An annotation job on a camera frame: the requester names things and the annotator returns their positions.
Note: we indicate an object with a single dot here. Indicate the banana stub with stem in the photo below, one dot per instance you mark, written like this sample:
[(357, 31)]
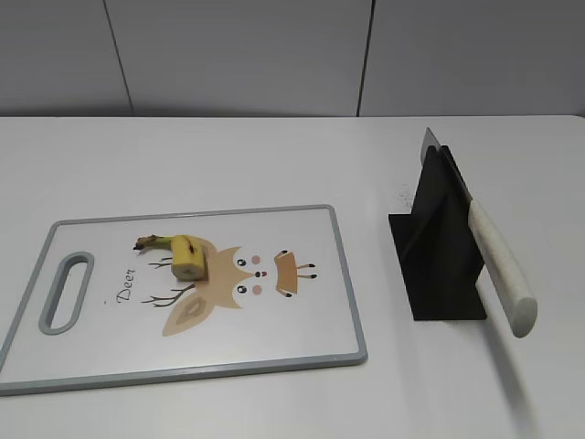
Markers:
[(188, 260)]

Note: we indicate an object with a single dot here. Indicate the white handled kitchen knife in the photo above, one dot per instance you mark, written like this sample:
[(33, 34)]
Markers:
[(516, 298)]

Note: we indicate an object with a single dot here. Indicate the white deer print cutting board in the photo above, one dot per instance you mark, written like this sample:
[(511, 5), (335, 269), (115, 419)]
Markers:
[(277, 296)]

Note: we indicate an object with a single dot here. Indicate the black knife stand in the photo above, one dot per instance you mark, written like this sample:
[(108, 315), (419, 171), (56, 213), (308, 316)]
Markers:
[(438, 256)]

